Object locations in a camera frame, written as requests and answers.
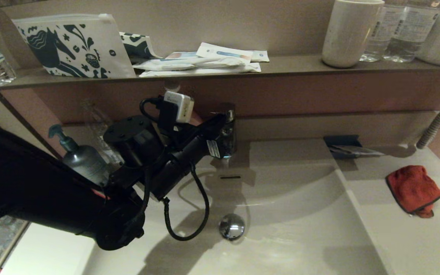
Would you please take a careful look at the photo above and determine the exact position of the silver foil sachet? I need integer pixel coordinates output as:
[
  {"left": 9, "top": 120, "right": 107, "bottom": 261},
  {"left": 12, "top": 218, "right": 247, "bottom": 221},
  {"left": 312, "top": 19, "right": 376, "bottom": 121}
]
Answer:
[{"left": 329, "top": 145, "right": 385, "bottom": 156}]

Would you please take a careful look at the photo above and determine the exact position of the clear bottle white label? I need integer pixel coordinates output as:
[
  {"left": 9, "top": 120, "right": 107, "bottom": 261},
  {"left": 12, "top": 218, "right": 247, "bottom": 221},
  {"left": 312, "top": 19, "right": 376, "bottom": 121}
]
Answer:
[{"left": 81, "top": 98, "right": 118, "bottom": 161}]

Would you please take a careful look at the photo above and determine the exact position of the red microfibre cleaning cloth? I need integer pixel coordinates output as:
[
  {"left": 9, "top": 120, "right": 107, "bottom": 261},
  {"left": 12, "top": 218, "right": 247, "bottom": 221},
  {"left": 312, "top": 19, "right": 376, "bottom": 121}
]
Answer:
[{"left": 385, "top": 165, "right": 440, "bottom": 218}]

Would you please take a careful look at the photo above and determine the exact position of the pale sachet orange print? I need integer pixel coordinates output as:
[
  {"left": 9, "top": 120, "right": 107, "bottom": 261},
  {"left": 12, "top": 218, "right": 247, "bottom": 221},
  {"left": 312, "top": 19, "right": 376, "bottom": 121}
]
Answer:
[{"left": 165, "top": 52, "right": 201, "bottom": 60}]

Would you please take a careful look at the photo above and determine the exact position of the white sink basin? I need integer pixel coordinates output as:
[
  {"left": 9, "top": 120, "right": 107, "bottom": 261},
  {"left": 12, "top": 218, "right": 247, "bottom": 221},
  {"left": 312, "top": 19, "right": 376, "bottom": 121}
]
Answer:
[{"left": 84, "top": 164, "right": 388, "bottom": 275}]

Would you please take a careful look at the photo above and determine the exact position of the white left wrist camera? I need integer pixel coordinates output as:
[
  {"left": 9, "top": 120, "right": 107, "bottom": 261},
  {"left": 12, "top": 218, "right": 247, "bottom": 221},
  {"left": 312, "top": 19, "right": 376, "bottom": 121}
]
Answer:
[{"left": 164, "top": 91, "right": 195, "bottom": 123}]

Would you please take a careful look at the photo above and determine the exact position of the small horse print pouch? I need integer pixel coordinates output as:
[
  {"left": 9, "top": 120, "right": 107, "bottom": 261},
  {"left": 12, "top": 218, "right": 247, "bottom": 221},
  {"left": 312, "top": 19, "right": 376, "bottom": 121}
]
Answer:
[{"left": 120, "top": 32, "right": 162, "bottom": 60}]

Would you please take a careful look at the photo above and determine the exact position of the long white sachet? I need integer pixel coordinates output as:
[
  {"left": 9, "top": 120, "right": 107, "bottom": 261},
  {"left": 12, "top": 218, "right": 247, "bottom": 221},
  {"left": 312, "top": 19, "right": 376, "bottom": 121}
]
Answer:
[{"left": 133, "top": 58, "right": 245, "bottom": 71}]

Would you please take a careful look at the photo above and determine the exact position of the brown wall shelf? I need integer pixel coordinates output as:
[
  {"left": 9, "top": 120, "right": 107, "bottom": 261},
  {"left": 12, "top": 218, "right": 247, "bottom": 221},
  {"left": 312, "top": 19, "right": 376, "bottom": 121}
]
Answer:
[{"left": 0, "top": 55, "right": 440, "bottom": 93}]

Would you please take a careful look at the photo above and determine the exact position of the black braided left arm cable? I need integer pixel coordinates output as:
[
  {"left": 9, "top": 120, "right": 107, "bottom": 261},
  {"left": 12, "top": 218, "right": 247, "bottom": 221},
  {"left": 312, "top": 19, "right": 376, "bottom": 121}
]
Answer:
[{"left": 162, "top": 162, "right": 210, "bottom": 241}]

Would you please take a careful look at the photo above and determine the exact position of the dark soap tray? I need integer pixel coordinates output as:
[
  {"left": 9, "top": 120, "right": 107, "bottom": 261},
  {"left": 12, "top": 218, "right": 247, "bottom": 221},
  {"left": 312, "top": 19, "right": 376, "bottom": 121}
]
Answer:
[{"left": 323, "top": 135, "right": 362, "bottom": 159}]

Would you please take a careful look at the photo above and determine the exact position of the large horse print pouch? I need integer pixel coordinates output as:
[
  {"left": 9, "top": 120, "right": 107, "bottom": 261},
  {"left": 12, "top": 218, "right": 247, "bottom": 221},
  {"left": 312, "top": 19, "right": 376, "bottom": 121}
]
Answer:
[{"left": 12, "top": 14, "right": 136, "bottom": 78}]

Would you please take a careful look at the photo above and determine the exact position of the pink soap pump bottle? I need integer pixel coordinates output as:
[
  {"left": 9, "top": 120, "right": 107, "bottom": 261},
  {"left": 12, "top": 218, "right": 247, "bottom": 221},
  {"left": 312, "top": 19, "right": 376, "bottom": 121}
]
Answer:
[{"left": 165, "top": 79, "right": 205, "bottom": 126}]

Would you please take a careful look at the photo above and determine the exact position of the tall white cup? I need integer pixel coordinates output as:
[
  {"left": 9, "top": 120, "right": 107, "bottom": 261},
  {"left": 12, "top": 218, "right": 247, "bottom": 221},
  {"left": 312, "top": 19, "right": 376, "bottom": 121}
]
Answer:
[{"left": 322, "top": 0, "right": 385, "bottom": 68}]

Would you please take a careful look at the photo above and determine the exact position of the white sachet blue print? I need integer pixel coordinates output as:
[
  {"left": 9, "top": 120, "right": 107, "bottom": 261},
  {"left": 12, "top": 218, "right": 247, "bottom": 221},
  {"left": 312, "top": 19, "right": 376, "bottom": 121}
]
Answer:
[{"left": 196, "top": 42, "right": 254, "bottom": 64}]

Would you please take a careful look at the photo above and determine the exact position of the dark green pump bottle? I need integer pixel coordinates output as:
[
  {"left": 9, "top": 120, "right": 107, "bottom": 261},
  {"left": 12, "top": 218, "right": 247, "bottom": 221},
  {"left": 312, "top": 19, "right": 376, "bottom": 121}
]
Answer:
[{"left": 48, "top": 124, "right": 110, "bottom": 188}]

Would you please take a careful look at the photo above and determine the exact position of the clear plastic water bottle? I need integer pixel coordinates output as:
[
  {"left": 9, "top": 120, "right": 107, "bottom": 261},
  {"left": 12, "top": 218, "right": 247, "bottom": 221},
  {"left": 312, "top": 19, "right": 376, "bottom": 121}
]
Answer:
[
  {"left": 382, "top": 0, "right": 440, "bottom": 63},
  {"left": 359, "top": 0, "right": 396, "bottom": 63}
]

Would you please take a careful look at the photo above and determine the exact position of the chrome lever faucet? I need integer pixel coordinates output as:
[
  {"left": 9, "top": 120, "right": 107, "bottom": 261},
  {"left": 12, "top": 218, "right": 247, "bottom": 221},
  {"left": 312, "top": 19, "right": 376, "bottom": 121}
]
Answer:
[{"left": 220, "top": 103, "right": 238, "bottom": 160}]

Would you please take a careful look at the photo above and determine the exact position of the chrome sink drain stopper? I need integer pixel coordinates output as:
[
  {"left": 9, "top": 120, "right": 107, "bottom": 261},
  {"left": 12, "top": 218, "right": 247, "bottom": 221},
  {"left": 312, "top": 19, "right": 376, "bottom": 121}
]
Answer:
[{"left": 219, "top": 213, "right": 246, "bottom": 240}]

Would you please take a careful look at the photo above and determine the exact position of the flat white sachet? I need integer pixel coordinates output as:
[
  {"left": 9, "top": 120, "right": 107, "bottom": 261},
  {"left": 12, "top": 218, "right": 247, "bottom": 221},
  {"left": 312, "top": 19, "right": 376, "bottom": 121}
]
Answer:
[{"left": 139, "top": 63, "right": 262, "bottom": 78}]

